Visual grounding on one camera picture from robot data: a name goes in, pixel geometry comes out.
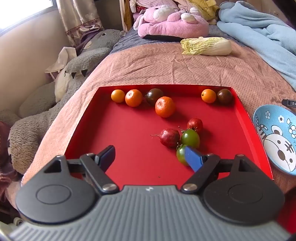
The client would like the pink dotted bedspread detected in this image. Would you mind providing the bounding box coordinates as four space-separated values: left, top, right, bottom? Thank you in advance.
21 42 296 209

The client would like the white cloth bag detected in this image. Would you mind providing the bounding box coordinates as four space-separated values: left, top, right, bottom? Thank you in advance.
45 46 77 73

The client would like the green tomato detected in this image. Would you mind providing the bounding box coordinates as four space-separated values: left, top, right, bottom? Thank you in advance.
181 129 200 149
176 144 192 166

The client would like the red fruit with stem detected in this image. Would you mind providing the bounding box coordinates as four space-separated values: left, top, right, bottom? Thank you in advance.
151 128 181 148

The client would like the pink plush rabbit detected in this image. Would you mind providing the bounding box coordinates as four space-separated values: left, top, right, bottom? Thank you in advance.
133 5 210 39

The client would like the grey bed sheet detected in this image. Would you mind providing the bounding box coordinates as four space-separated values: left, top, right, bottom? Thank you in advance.
109 24 243 55

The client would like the blue cartoon bowl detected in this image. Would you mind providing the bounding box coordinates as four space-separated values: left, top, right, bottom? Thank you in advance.
253 104 296 176

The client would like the napa cabbage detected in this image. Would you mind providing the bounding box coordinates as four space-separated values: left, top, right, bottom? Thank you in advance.
180 37 232 56

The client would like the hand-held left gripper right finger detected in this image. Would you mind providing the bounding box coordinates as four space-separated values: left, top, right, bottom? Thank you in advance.
181 145 258 194

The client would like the dark brown tomato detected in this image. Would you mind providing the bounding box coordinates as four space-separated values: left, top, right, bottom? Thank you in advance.
217 89 233 105
145 88 164 105

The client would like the small red fruit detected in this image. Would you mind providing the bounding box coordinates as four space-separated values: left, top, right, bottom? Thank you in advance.
187 118 203 135

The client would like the small smooth orange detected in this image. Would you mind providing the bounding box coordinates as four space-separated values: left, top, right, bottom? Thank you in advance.
111 89 126 103
201 89 217 104

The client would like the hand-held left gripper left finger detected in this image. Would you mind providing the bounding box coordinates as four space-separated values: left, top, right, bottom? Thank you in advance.
43 145 120 195

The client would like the large orange tangerine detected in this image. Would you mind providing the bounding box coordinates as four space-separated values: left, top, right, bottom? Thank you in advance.
155 96 175 118

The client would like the patterned curtain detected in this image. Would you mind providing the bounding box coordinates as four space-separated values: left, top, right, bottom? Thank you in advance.
57 0 104 47

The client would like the grey shark plush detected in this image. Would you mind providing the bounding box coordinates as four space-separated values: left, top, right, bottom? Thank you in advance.
0 29 123 174

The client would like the light blue blanket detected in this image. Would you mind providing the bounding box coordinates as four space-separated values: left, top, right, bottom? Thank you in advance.
217 1 296 91

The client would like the red tray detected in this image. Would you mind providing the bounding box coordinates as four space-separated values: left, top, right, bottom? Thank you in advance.
63 85 274 188

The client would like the dark patterned cloth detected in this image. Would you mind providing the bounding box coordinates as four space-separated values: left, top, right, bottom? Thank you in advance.
0 120 21 209

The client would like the yellow plush toy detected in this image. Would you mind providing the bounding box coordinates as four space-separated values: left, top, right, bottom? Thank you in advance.
187 0 220 25

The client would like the window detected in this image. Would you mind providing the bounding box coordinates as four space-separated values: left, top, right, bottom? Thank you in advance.
0 0 57 30

